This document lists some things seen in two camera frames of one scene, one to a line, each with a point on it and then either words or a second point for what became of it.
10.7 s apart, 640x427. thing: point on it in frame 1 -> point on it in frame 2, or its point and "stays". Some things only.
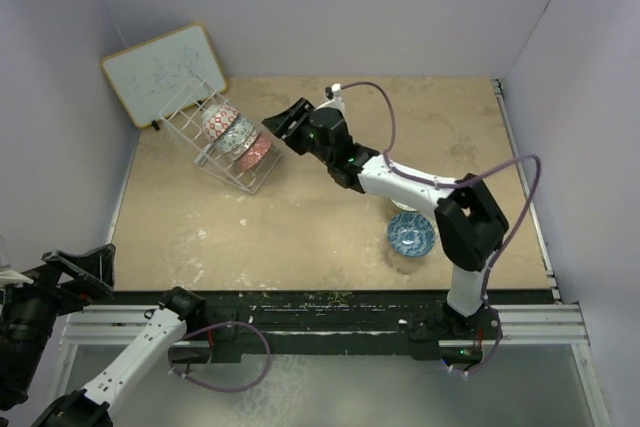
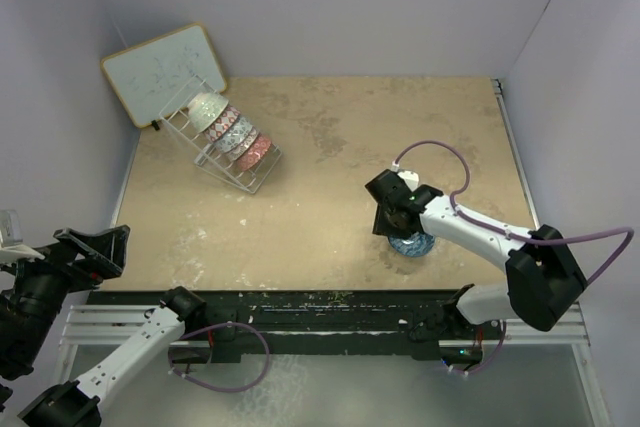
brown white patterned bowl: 236,153 stays
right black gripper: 281,125 -> 382,228
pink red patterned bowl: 259,148 stays
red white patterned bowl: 216,119 stays
